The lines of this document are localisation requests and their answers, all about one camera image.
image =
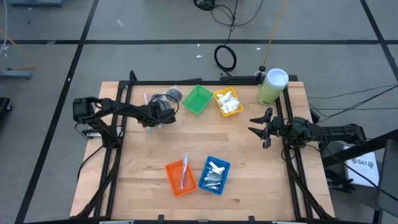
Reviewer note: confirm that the orange plastic basket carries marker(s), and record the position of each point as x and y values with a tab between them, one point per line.
172	180

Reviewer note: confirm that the silver aluminium rail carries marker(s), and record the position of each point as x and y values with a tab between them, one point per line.
91	134

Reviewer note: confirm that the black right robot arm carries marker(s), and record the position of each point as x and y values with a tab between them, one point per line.
335	133

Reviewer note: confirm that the white packet with dark print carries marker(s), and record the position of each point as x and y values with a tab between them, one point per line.
230	100

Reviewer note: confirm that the black aluminium table frame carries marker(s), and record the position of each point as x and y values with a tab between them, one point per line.
186	82

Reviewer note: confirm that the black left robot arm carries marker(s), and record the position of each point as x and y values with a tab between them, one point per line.
124	109

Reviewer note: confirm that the white cotton packet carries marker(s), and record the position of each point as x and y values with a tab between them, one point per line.
221	96

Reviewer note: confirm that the green disinfecting wipes canister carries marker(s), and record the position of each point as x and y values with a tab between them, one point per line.
272	87

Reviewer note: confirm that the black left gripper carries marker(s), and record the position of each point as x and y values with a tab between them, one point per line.
161	112

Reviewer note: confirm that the grey flat base plate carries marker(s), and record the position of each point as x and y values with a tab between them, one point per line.
15	74

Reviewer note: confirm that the black diagonal bar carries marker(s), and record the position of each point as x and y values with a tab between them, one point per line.
367	145

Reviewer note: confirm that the blue plastic basket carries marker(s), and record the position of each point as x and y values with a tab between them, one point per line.
225	183

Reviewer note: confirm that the black chair base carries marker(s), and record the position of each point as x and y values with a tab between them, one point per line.
340	183

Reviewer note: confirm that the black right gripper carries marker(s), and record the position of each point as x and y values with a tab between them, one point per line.
280	128

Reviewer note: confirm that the black round pad packet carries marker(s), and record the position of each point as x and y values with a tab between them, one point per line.
156	97
174	94

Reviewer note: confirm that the white printed box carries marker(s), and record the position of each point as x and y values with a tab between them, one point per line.
363	174

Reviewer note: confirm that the yellow plastic basket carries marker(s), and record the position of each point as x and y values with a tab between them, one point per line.
237	113

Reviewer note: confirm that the green plastic basket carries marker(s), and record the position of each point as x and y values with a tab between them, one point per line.
197	99

